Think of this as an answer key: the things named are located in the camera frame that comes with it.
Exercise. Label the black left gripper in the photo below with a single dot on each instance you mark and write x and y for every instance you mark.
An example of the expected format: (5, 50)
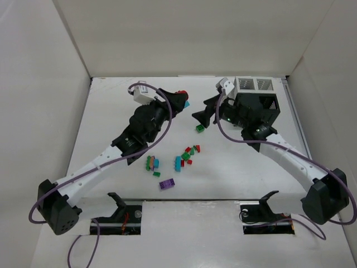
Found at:
(167, 102)

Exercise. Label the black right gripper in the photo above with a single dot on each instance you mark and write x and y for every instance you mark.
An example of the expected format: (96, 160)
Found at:
(218, 109)

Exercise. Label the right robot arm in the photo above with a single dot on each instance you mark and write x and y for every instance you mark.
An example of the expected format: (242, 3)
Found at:
(327, 193)

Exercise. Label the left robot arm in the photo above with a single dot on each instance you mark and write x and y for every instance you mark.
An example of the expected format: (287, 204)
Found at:
(63, 203)

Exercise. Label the green square lego brick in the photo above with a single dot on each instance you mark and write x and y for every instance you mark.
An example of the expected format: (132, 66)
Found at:
(200, 128)

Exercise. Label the white slotted container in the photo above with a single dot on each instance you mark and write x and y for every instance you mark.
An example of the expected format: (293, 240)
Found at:
(253, 84)

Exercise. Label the green lego brick centre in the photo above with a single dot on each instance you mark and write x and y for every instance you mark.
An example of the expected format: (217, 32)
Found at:
(185, 156)

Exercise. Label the cyan long lego brick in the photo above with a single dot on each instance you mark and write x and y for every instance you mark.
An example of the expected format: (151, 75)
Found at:
(177, 164)

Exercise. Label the black slotted container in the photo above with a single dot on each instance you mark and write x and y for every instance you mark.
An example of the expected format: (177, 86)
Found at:
(255, 108)

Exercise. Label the stacked multicolour lego pile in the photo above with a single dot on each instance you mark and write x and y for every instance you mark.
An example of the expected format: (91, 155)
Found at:
(152, 163)

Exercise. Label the small green lego brick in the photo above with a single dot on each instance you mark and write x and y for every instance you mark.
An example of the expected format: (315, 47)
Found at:
(156, 174)

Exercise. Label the purple flat lego brick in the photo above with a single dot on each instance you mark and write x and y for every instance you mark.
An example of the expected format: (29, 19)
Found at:
(166, 184)

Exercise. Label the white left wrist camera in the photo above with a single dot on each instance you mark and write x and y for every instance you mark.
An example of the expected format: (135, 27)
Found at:
(140, 94)

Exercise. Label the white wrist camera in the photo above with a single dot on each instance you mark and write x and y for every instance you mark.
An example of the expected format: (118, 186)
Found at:
(140, 94)
(225, 86)

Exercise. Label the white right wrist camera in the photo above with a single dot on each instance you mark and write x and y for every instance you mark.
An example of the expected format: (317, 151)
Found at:
(225, 86)

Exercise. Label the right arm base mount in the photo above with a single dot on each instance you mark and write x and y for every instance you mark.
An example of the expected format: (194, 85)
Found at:
(258, 219)

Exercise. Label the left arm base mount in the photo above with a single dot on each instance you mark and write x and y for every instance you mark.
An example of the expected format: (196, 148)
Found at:
(125, 220)

